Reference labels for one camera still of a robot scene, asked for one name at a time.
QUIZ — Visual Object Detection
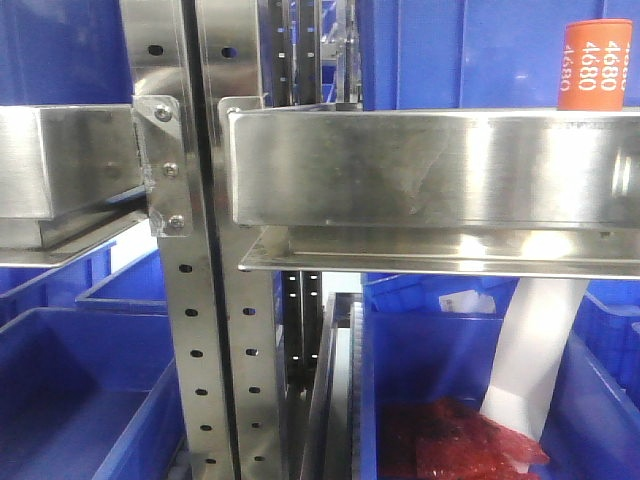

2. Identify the orange capacitor cylinder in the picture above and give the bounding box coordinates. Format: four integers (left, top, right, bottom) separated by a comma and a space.
558, 18, 633, 112

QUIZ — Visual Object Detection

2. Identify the steel shelf right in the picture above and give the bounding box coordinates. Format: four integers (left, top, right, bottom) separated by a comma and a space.
225, 106, 639, 279

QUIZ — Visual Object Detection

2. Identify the steel shelf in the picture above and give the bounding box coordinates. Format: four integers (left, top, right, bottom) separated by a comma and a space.
1, 104, 146, 267
225, 106, 639, 279

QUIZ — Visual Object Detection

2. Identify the steel shelf left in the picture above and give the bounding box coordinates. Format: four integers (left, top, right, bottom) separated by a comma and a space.
1, 104, 146, 267

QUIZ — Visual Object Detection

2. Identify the blue bin lower middle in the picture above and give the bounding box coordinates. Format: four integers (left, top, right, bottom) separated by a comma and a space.
352, 273, 517, 479

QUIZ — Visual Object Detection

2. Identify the blue bin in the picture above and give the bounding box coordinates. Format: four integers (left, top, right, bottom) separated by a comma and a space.
352, 273, 517, 479
537, 280, 639, 479
356, 1, 639, 110
1, 308, 184, 479
1, 1, 133, 106

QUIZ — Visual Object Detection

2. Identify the blue bin upper right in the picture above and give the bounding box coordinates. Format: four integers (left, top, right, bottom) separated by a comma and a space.
356, 1, 639, 110

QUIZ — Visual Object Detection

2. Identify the perforated steel upright right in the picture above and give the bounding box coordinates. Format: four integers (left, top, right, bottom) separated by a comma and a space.
196, 1, 288, 479

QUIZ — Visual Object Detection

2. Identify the perforated steel upright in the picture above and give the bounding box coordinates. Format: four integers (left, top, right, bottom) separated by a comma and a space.
120, 1, 236, 479
196, 1, 288, 479

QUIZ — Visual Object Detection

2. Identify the white paper strip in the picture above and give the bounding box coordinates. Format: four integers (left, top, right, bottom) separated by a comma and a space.
481, 278, 589, 440

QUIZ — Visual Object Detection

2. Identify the red plastic bag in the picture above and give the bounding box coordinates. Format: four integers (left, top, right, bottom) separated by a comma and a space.
377, 397, 550, 479

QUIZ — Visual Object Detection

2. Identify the perforated steel upright left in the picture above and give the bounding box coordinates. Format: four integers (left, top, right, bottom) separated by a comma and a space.
120, 1, 236, 479

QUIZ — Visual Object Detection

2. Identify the blue bin lower left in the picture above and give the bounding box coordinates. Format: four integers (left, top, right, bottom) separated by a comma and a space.
1, 308, 184, 479

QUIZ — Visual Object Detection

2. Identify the blue bin upper left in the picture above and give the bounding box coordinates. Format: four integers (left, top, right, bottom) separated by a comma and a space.
1, 1, 133, 106

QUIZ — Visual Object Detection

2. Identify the blue bin lower right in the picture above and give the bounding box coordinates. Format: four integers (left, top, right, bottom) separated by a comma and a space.
537, 280, 639, 479

